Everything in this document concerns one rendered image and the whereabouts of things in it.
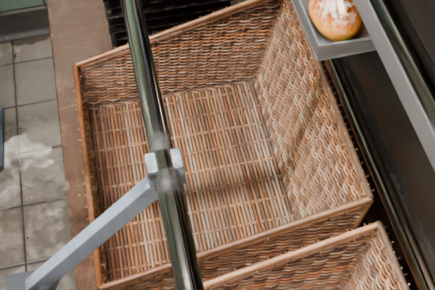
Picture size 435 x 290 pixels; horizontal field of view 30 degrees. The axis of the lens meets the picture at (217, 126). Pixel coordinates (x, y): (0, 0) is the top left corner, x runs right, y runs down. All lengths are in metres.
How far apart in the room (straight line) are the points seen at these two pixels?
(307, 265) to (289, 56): 0.49
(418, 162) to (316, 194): 0.38
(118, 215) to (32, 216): 1.39
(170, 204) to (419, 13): 0.35
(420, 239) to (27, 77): 1.84
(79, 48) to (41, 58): 0.85
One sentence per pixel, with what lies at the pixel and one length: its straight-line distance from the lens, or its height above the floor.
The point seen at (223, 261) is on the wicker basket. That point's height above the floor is 0.74.
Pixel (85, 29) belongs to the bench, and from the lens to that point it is 2.04.
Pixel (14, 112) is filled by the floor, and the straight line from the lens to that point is 2.69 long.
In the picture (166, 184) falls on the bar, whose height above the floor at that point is 1.17.
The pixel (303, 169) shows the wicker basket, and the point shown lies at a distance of 1.59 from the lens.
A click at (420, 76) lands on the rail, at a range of 0.71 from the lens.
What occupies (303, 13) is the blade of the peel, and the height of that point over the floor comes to 1.21.
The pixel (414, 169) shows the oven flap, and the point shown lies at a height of 1.00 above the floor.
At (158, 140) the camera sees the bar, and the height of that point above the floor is 1.17.
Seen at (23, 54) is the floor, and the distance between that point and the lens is 2.87.
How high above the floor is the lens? 1.94
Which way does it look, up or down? 50 degrees down
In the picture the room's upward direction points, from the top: 4 degrees counter-clockwise
